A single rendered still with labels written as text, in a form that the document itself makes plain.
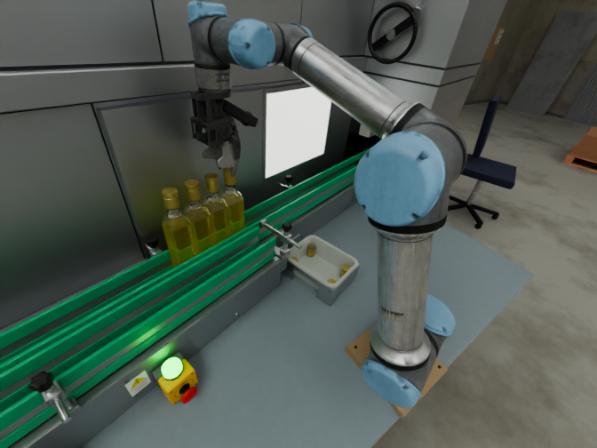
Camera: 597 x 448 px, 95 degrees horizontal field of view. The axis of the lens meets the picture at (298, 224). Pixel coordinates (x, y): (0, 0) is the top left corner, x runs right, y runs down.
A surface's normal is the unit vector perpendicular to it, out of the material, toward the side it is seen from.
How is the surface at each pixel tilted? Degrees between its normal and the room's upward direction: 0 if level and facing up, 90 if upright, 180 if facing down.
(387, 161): 83
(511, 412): 0
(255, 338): 0
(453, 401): 0
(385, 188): 82
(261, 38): 90
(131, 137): 90
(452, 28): 90
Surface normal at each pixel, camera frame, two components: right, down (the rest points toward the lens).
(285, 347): 0.08, -0.80
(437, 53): -0.64, 0.42
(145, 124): 0.76, 0.44
